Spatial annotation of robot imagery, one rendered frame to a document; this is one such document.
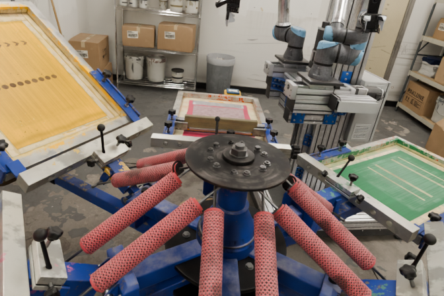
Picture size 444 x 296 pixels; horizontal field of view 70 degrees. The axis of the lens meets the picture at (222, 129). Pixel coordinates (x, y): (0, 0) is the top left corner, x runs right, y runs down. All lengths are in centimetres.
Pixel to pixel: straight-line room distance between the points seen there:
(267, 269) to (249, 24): 482
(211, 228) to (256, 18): 478
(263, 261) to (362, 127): 190
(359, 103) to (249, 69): 359
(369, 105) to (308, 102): 36
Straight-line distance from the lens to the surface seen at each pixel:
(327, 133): 250
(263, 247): 78
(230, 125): 178
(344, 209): 150
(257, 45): 544
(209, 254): 76
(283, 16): 256
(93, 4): 562
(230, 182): 80
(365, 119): 254
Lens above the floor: 176
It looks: 25 degrees down
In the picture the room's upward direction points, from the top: 7 degrees clockwise
